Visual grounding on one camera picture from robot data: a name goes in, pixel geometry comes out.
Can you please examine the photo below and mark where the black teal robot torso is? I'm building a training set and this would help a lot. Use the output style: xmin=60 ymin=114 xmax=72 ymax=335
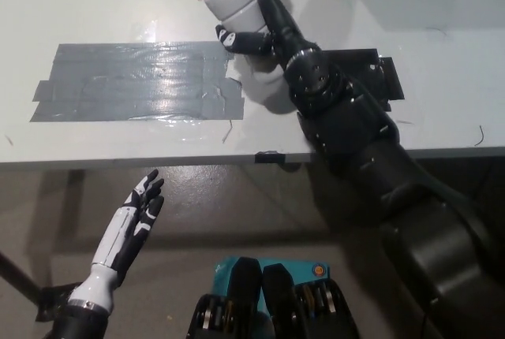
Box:
xmin=187 ymin=256 xmax=360 ymax=339

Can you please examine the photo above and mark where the black tape square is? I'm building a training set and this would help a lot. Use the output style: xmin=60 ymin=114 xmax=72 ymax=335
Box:
xmin=320 ymin=49 xmax=406 ymax=110

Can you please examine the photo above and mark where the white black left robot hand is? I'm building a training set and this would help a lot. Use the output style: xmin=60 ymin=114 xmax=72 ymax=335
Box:
xmin=68 ymin=169 xmax=166 ymax=313

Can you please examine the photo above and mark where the black metal rod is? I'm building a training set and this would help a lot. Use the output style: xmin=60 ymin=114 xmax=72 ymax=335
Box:
xmin=0 ymin=251 xmax=45 ymax=309

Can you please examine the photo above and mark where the grey duct tape patch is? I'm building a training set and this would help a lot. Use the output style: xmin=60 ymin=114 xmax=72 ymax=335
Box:
xmin=29 ymin=40 xmax=246 ymax=124

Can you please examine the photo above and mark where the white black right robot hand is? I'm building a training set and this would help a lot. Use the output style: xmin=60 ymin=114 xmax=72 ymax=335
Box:
xmin=214 ymin=0 xmax=317 ymax=105

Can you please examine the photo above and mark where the small black tape piece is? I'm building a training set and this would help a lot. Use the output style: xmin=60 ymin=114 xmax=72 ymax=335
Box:
xmin=254 ymin=151 xmax=286 ymax=165

